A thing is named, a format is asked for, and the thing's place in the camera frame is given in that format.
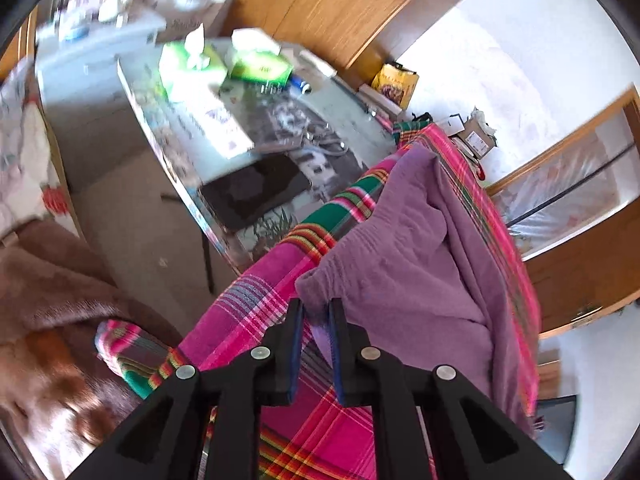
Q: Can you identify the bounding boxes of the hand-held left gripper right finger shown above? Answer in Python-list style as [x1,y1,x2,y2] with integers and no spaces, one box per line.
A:
[327,298,576,480]

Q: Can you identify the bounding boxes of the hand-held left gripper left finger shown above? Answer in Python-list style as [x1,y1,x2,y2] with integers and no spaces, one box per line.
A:
[65,298,305,480]

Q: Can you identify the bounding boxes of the purple pants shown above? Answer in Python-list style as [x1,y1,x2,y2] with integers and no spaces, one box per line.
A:
[295,147,541,431]

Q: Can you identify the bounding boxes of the pink plaid bed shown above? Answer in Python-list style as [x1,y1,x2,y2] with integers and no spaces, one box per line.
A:
[95,122,543,480]

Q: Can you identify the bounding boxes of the black smartphone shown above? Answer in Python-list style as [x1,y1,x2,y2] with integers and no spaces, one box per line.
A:
[197,152,311,233]

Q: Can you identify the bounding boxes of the metal kitchen scissors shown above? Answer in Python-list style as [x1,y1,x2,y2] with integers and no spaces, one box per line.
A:
[280,125,351,161]

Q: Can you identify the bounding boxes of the wooden board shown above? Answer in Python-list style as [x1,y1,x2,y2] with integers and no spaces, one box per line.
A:
[537,347,563,396]

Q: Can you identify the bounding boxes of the printed glass coffee table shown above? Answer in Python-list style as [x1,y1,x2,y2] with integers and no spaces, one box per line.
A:
[117,37,401,293]

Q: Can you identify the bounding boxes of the white printed packet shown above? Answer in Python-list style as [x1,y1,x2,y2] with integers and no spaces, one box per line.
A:
[170,85,256,158]

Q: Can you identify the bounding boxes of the black office chair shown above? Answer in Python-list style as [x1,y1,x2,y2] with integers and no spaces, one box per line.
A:
[537,395,578,466]

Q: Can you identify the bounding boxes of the white flat box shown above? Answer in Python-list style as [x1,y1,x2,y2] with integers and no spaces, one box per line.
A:
[357,82,403,121]

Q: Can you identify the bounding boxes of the cardboard box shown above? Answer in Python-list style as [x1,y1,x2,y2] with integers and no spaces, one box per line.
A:
[450,115,498,158]

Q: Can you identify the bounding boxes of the brown blanket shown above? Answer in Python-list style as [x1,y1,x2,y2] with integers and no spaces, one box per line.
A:
[0,220,183,480]

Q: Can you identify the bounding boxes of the metal door lock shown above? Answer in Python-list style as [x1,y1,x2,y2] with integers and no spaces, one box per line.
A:
[570,302,603,328]

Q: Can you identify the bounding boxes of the wooden door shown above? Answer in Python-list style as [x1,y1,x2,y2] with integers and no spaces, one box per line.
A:
[522,230,640,338]

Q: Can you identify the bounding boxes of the yellow box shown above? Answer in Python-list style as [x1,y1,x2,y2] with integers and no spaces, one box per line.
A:
[371,62,420,109]

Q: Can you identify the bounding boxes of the clear door curtain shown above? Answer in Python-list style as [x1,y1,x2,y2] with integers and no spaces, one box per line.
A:
[492,102,640,261]

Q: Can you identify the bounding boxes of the green tissue pack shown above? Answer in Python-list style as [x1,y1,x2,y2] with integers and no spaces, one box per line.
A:
[159,24,228,103]
[230,27,293,83]

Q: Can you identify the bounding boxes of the floral bedding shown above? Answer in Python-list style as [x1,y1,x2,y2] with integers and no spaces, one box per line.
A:
[0,57,71,241]

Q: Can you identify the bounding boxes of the wooden wardrobe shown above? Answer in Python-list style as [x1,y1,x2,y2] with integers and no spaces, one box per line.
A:
[227,0,496,91]

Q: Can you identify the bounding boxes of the white cabinet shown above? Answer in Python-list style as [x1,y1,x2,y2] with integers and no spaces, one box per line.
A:
[35,10,168,111]

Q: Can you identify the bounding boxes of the wooden door frame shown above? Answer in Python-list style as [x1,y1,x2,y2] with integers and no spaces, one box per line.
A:
[487,85,640,198]

